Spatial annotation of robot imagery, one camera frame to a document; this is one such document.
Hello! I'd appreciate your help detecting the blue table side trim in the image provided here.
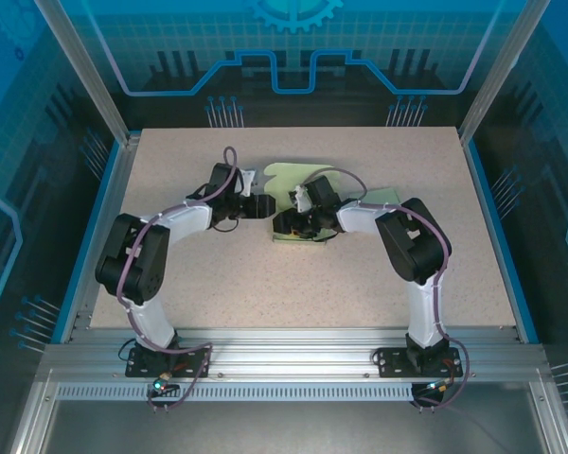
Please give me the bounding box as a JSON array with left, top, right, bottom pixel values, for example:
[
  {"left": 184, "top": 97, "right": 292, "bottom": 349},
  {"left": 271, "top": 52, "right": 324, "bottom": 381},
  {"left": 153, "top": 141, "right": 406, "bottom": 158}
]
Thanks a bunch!
[
  {"left": 50, "top": 140, "right": 124, "bottom": 345},
  {"left": 462, "top": 140, "right": 541, "bottom": 345}
]

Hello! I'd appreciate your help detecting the grey metal lower tray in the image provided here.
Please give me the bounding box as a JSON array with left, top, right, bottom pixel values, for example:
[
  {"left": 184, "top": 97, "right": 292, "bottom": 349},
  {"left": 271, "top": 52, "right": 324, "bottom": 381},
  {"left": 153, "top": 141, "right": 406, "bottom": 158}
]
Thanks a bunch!
[{"left": 9, "top": 368, "right": 568, "bottom": 454}]

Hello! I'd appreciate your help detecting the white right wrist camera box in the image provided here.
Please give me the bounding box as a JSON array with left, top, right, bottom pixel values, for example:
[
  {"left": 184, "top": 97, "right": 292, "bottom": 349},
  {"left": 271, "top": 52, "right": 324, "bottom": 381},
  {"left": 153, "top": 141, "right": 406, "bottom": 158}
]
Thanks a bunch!
[{"left": 287, "top": 184, "right": 312, "bottom": 213}]

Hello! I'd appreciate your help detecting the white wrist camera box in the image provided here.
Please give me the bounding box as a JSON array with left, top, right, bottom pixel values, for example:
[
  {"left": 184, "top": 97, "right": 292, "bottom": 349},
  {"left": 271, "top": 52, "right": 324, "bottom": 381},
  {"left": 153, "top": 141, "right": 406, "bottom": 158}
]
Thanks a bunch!
[
  {"left": 287, "top": 184, "right": 312, "bottom": 213},
  {"left": 239, "top": 168, "right": 258, "bottom": 197}
]

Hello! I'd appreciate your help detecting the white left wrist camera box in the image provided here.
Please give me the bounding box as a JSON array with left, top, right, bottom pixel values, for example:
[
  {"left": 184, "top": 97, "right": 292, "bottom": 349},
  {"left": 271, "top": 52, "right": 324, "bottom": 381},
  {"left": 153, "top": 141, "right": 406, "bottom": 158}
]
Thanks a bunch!
[{"left": 239, "top": 168, "right": 258, "bottom": 197}]

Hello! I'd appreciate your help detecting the aluminium side rail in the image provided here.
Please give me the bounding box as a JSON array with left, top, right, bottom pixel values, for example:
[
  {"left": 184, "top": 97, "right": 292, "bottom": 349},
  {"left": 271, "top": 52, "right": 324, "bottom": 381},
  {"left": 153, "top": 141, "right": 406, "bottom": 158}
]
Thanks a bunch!
[{"left": 60, "top": 131, "right": 143, "bottom": 344}]

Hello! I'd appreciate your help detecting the aluminium frame rail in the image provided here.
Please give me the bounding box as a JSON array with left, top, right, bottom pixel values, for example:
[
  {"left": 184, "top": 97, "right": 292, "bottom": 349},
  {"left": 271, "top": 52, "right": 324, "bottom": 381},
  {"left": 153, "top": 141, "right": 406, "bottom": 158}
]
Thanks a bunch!
[{"left": 37, "top": 326, "right": 548, "bottom": 385}]

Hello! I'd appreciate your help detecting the slotted grey cable duct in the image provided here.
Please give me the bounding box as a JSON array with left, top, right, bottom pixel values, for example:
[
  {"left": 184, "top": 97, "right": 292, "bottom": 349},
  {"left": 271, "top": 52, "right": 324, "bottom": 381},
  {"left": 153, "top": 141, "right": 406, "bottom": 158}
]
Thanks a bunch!
[{"left": 55, "top": 382, "right": 417, "bottom": 402}]

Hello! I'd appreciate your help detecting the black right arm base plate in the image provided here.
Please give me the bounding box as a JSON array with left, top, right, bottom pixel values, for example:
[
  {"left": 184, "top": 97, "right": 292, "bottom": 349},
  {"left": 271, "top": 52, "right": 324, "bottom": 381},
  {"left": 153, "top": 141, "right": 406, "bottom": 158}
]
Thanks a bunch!
[{"left": 372, "top": 346, "right": 464, "bottom": 378}]

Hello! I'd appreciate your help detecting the aluminium enclosure post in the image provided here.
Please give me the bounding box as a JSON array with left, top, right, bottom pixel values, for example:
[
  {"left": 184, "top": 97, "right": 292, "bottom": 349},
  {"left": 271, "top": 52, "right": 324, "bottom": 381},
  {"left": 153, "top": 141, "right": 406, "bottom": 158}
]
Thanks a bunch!
[
  {"left": 456, "top": 0, "right": 553, "bottom": 146},
  {"left": 31, "top": 0, "right": 142, "bottom": 147}
]

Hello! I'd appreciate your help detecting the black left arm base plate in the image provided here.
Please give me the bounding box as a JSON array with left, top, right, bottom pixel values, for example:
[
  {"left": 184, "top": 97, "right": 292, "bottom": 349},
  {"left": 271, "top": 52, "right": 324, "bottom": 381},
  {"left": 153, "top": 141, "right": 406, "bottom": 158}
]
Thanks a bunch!
[{"left": 124, "top": 346, "right": 213, "bottom": 378}]

